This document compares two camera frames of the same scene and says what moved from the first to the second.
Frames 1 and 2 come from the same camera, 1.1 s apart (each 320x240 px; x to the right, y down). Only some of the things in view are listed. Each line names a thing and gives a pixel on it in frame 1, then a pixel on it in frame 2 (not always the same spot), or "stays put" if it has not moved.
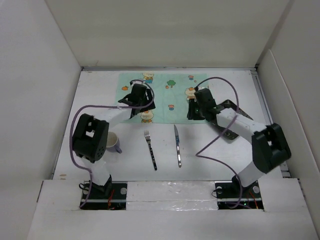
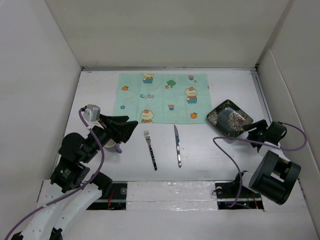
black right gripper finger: (193, 112) → (261, 124)
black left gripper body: (142, 102) → (105, 134)
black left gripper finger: (135, 111) → (119, 119)
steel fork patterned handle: (148, 137) stays put
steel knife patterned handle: (177, 140) stays put
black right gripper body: (201, 107) → (255, 135)
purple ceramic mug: (113, 143) stays put
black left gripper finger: (149, 97) → (123, 133)
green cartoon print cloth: (172, 91) stays put
